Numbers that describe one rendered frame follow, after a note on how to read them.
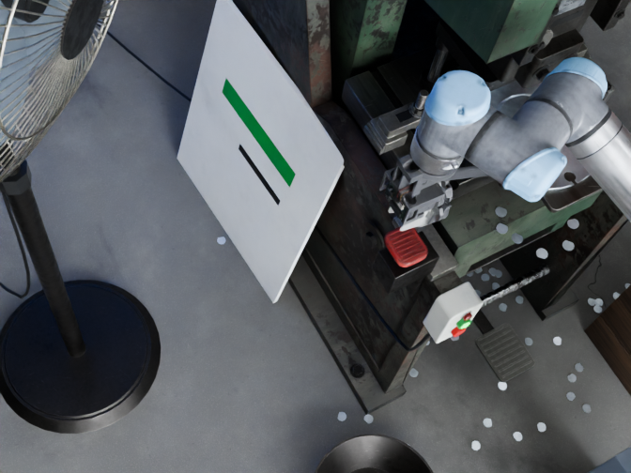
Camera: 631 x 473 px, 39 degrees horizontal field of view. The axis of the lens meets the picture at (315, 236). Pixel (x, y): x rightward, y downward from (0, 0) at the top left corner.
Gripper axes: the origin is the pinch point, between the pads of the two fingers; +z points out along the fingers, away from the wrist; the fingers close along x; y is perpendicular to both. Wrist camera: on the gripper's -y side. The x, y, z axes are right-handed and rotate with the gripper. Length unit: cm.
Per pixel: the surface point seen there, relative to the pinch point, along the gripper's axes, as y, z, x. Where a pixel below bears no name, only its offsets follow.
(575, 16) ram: -35.7, -16.0, -15.2
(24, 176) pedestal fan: 53, 1, -33
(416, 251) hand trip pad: -0.6, 9.3, 2.0
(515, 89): -34.5, 7.1, -18.4
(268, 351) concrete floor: 14, 85, -16
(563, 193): -29.8, 7.3, 4.1
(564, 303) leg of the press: -61, 82, 7
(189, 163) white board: 10, 81, -71
